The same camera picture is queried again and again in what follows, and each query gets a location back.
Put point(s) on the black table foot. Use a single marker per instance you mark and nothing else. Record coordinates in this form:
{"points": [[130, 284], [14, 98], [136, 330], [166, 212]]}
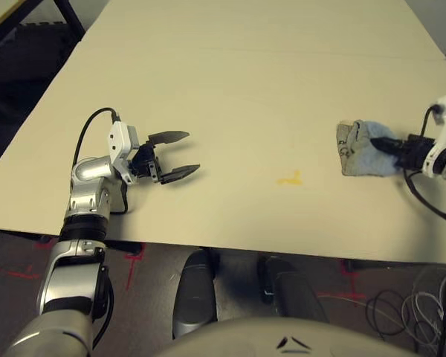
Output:
{"points": [[124, 247], [386, 266]]}

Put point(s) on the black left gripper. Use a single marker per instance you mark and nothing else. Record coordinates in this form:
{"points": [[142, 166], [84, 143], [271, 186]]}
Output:
{"points": [[145, 161]]}

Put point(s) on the long yellow spill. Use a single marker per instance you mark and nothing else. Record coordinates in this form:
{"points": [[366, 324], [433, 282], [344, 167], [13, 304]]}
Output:
{"points": [[291, 180]]}

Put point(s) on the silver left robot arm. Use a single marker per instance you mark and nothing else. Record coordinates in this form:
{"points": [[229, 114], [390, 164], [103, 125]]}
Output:
{"points": [[85, 193]]}

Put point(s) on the dark left robot leg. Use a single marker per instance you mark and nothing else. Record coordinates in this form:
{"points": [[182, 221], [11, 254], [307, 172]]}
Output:
{"points": [[195, 290]]}

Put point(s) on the black metal frame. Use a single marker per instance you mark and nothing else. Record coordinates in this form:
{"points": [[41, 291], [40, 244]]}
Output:
{"points": [[68, 18]]}

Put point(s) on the grey robot torso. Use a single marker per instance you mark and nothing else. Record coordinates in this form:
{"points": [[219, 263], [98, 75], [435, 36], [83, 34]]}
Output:
{"points": [[282, 338]]}

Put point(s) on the dark robot leg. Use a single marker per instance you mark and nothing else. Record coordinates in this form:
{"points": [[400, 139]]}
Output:
{"points": [[195, 290], [290, 290]]}

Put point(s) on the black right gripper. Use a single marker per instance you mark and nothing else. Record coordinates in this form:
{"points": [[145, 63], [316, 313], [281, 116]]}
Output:
{"points": [[414, 152]]}

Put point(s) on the blue grey rag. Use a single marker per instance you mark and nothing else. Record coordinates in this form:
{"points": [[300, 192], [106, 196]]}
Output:
{"points": [[360, 152]]}

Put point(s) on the dark right robot leg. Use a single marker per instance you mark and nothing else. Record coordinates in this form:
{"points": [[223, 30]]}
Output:
{"points": [[290, 290]]}

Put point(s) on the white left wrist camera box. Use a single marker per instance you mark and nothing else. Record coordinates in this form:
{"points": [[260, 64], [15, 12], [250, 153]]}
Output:
{"points": [[120, 143]]}

